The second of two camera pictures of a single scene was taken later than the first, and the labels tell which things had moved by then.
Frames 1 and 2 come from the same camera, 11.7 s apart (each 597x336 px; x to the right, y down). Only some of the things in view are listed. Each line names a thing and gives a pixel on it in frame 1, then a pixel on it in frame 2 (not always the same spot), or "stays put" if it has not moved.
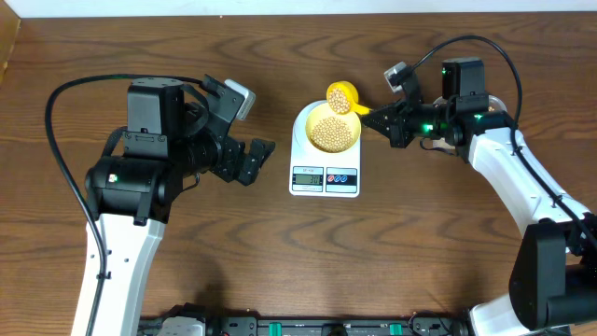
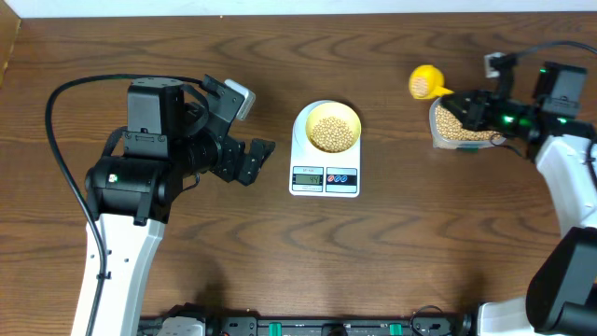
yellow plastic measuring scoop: [352, 91] to [427, 82]
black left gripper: [259, 148] stays put
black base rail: [326, 326] stays put
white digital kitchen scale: [318, 174] stays put
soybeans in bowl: [330, 134] stays put
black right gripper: [395, 131] to [476, 116]
